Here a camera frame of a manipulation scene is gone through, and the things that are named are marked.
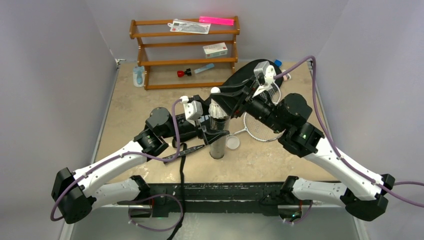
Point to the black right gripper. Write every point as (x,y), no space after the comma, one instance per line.
(244,97)

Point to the blue white packaged item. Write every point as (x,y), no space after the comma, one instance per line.
(138,75)

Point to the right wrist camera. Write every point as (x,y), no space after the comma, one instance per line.
(264,72)

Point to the white red small box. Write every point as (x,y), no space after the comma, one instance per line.
(215,50)

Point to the wooden shelf rack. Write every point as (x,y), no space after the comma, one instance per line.
(163,53)

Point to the pink ruler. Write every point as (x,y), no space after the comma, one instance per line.
(216,20)

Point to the red black stamp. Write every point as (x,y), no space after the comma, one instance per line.
(187,72)

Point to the white feather shuttlecock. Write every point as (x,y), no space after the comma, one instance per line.
(215,110)

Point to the black shuttlecock tube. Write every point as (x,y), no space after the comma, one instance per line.
(219,123)

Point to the blue small object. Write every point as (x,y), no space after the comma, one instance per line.
(278,63)

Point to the light blue tube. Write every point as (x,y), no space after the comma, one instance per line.
(204,68)

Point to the pink white small object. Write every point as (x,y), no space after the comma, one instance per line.
(287,77)

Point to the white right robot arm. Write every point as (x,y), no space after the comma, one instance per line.
(359,190)

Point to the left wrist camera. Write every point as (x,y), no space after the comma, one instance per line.
(193,109)

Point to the lower white badminton racket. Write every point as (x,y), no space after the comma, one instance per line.
(257,130)

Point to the upper white badminton racket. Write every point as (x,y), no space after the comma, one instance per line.
(272,93)

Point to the clear tube lid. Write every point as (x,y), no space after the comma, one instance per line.
(232,142)

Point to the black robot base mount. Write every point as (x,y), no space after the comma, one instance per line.
(264,198)

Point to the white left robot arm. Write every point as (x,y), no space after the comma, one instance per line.
(77,193)

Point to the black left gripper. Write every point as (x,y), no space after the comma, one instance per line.
(208,137)

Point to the white badminton racket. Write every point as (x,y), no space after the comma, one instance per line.
(257,130)
(272,93)

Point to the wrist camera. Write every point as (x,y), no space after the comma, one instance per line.
(264,72)
(193,109)

